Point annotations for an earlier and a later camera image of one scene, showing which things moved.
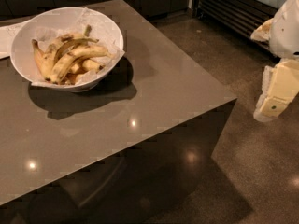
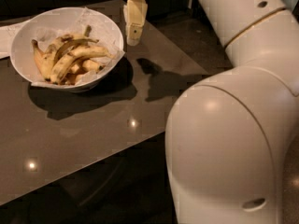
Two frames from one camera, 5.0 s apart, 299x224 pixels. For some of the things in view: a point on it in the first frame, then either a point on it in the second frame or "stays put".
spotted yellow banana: (70, 57) stays put
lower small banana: (88, 65) stays put
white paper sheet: (7, 35) stays put
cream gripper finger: (280, 86) to (135, 12)
